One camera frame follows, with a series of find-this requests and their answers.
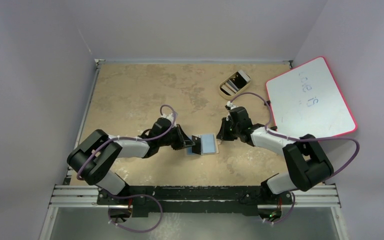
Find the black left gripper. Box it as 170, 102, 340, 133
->
158, 124, 195, 151

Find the black VIP credit card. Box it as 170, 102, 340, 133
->
191, 135, 202, 155

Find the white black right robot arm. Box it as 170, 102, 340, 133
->
216, 106, 334, 204

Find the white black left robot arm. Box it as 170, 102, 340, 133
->
66, 117, 196, 205

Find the beige oval card tray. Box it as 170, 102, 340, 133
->
218, 69, 252, 101

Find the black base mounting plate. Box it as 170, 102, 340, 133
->
98, 185, 293, 218

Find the pink framed whiteboard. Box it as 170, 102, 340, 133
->
266, 56, 358, 138

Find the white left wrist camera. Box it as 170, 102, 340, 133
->
161, 112, 177, 122

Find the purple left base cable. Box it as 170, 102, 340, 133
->
107, 193, 165, 234

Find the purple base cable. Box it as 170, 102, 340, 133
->
261, 187, 295, 226
107, 193, 165, 234

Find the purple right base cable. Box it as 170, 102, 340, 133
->
261, 187, 295, 226

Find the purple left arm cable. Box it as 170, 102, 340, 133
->
76, 104, 178, 181

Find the aluminium frame rail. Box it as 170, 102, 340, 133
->
49, 185, 342, 208

